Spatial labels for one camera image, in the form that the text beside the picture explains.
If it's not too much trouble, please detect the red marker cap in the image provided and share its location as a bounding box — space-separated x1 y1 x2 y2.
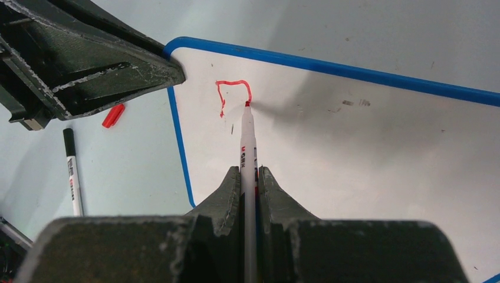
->
101 104 125 129

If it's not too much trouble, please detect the white blue-framed whiteboard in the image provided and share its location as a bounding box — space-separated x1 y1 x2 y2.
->
164 37 499 282

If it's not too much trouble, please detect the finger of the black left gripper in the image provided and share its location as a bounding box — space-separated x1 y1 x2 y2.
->
51 0 164 56
1 0 185 131

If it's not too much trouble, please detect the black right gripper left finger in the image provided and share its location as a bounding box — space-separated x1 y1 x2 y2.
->
15 166 241 282

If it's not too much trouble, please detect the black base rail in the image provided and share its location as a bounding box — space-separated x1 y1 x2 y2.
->
1 217 33 282

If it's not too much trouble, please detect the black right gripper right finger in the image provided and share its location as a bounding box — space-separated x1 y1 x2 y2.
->
259 166 468 282

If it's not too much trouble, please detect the red whiteboard marker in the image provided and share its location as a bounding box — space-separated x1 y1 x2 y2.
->
240 101 258 282

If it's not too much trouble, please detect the black whiteboard marker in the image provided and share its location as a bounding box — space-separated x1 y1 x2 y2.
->
63 128 84 216

